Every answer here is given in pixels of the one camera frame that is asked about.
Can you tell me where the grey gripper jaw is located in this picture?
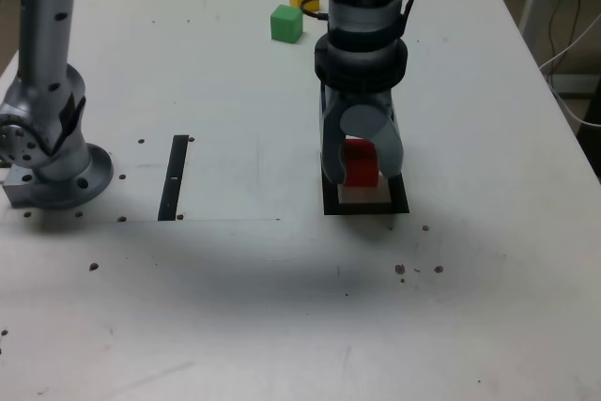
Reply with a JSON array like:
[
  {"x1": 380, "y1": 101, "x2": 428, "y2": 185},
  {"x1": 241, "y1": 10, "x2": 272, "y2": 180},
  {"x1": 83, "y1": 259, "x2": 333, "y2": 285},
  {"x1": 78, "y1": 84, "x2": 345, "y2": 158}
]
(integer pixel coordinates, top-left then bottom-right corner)
[
  {"x1": 320, "y1": 102, "x2": 349, "y2": 185},
  {"x1": 340, "y1": 103, "x2": 406, "y2": 181}
]

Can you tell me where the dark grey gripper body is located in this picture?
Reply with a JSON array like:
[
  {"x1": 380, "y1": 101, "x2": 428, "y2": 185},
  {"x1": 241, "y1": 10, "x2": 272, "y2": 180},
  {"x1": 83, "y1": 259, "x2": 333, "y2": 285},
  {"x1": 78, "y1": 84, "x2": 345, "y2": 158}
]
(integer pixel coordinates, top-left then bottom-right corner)
[{"x1": 320, "y1": 83, "x2": 396, "y2": 116}]

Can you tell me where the red cube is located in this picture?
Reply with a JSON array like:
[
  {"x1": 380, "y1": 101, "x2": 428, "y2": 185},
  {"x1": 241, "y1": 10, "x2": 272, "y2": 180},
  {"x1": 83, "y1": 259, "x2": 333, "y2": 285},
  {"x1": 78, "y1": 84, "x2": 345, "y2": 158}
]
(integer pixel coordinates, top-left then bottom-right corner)
[{"x1": 341, "y1": 137, "x2": 380, "y2": 188}]

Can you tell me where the green cube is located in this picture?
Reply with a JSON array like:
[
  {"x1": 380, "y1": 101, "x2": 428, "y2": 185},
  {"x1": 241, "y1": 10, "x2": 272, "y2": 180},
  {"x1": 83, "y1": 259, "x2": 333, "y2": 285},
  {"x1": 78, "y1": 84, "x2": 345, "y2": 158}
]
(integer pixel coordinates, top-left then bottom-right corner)
[{"x1": 270, "y1": 4, "x2": 304, "y2": 44}]

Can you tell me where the black tape square outline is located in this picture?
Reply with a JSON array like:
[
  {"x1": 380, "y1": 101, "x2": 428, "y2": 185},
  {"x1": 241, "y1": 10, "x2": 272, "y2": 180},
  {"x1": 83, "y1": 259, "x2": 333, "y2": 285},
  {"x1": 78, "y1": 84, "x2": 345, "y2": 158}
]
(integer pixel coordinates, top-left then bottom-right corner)
[{"x1": 320, "y1": 151, "x2": 410, "y2": 216}]

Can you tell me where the black tape strip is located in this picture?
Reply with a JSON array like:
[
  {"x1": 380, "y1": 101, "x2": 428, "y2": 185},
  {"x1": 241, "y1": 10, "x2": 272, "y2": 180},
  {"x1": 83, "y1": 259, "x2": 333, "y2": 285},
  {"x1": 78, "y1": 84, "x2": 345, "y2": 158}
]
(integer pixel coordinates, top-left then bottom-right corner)
[{"x1": 157, "y1": 134, "x2": 190, "y2": 223}]

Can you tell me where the white cable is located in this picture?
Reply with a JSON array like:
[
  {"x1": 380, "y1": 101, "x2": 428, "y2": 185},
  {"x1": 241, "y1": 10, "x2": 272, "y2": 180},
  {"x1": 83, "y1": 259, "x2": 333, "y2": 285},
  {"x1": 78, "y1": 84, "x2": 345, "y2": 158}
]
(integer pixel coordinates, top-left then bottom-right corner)
[{"x1": 538, "y1": 10, "x2": 601, "y2": 129}]

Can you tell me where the black hanging cable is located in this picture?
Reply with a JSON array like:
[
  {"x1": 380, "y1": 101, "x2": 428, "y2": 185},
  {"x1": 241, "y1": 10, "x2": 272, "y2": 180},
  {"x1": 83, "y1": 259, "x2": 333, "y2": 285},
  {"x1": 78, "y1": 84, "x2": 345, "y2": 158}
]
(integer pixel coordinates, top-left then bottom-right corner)
[{"x1": 547, "y1": 0, "x2": 588, "y2": 74}]

